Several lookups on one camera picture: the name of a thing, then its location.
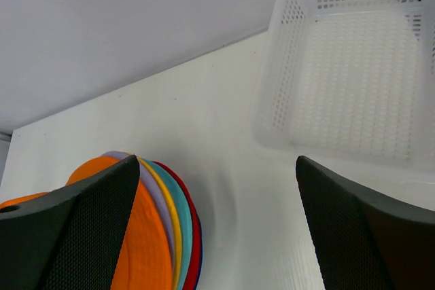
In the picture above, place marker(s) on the blue bucket hat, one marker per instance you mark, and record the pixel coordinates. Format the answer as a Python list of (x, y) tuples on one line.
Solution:
[(200, 257)]

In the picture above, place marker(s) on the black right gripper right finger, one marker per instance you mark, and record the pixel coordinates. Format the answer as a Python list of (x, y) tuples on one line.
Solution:
[(364, 239)]

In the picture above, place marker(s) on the red bucket hat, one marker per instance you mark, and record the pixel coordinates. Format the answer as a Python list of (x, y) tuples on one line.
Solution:
[(190, 279)]

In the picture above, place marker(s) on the yellow bucket hat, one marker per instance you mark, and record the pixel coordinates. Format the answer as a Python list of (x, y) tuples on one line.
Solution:
[(163, 181)]

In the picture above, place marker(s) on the teal bucket hat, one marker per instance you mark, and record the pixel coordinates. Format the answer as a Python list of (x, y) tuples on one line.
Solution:
[(186, 228)]

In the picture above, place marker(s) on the white plastic basket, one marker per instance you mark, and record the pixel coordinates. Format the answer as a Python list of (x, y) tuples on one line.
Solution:
[(348, 79)]

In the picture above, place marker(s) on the lilac bucket hat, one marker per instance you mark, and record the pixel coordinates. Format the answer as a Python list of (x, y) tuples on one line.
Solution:
[(153, 188)]

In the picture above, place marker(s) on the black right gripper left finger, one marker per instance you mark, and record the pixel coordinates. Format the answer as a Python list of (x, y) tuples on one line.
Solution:
[(69, 238)]

